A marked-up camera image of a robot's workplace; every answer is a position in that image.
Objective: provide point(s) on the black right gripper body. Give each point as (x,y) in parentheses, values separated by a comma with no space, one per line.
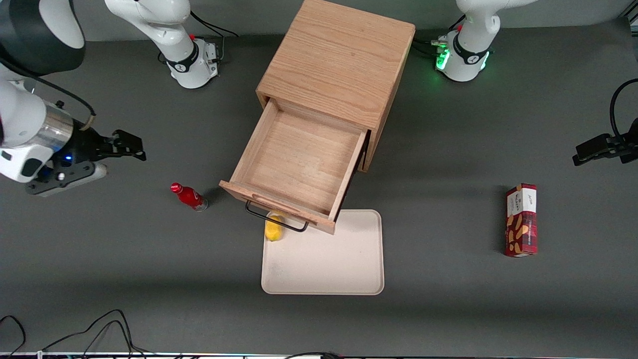
(84,146)

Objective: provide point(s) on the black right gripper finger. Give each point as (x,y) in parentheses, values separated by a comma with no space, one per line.
(128,140)
(124,154)

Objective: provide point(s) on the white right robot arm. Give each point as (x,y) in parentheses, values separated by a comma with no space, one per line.
(20,124)

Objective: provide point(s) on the wooden drawer cabinet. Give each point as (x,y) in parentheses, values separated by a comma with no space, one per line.
(344,50)

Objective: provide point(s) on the red cola bottle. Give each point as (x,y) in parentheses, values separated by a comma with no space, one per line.
(189,197)

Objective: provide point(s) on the yellow lemon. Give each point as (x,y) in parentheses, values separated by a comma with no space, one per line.
(273,232)

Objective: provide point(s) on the cream plastic tray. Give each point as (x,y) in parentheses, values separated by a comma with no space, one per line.
(324,264)

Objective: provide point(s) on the red snack box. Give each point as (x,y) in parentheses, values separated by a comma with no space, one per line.
(521,224)

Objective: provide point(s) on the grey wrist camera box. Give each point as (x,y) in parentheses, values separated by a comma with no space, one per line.
(60,179)

